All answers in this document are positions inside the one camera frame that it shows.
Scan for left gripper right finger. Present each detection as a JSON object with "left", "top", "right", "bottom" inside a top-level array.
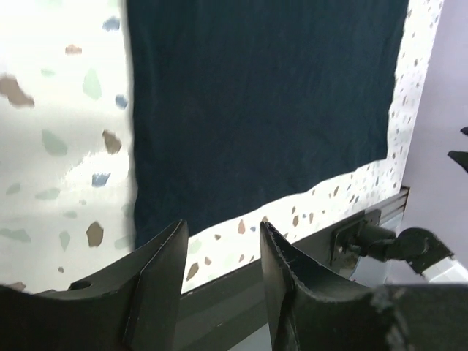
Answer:
[{"left": 260, "top": 222, "right": 467, "bottom": 350}]

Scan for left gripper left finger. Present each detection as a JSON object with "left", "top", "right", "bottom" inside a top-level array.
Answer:
[{"left": 1, "top": 220, "right": 189, "bottom": 350}]

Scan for navy basketball tank top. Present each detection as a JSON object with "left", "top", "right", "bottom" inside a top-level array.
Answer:
[{"left": 127, "top": 0, "right": 408, "bottom": 247}]

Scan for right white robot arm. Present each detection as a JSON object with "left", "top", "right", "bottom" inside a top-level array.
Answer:
[{"left": 336, "top": 221, "right": 467, "bottom": 284}]

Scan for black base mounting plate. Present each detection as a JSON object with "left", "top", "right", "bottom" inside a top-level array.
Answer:
[{"left": 173, "top": 209, "right": 381, "bottom": 351}]

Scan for aluminium frame rail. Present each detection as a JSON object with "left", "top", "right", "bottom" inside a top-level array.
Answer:
[{"left": 379, "top": 186, "right": 410, "bottom": 223}]

